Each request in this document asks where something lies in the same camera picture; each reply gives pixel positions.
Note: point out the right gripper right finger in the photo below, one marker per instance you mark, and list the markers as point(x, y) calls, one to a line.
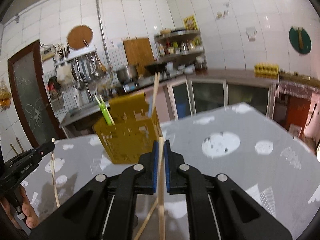
point(217, 207)

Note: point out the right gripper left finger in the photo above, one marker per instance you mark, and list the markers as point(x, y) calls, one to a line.
point(105, 207)

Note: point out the wooden chopstick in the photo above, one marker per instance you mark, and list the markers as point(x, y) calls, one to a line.
point(56, 196)
point(161, 177)
point(144, 224)

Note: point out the green handled knife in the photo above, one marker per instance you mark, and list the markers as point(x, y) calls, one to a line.
point(102, 105)

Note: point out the light blue utensil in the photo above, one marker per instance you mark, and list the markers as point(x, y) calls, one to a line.
point(150, 106)

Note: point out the left hand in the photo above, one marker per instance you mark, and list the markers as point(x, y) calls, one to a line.
point(32, 220)

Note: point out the grey patterned tablecloth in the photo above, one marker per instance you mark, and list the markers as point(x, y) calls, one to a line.
point(274, 167)

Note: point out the yellow utensil holder basket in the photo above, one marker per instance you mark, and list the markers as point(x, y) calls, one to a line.
point(133, 132)

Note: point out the dark wooden door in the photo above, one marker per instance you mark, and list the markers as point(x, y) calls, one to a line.
point(30, 96)

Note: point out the steel sink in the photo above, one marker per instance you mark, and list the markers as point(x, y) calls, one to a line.
point(79, 113)

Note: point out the faucet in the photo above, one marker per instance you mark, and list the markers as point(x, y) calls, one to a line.
point(81, 83)

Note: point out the glass door cabinet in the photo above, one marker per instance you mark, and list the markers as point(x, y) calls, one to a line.
point(193, 95)

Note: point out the gas stove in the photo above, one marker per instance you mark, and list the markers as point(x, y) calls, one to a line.
point(139, 84)

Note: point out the hanging utensil rack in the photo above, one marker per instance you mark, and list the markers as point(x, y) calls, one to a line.
point(78, 64)

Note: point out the steel cooking pot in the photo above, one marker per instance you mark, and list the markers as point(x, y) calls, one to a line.
point(127, 73)

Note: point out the black wok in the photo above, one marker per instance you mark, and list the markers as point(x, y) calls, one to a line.
point(156, 67)

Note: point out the yellow egg tray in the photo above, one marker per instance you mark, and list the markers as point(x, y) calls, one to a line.
point(266, 70)

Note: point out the round wooden board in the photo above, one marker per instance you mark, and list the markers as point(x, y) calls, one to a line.
point(79, 37)

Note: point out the rectangular wooden cutting board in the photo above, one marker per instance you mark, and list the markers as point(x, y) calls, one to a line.
point(139, 53)

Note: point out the corner metal shelf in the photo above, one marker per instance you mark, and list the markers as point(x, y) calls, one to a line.
point(181, 47)

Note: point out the white wall socket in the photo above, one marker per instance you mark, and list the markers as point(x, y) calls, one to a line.
point(251, 33)

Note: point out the green round wall plate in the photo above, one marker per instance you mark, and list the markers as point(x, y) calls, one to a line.
point(300, 40)

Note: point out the yellow wall poster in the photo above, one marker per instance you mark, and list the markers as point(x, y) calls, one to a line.
point(190, 23)

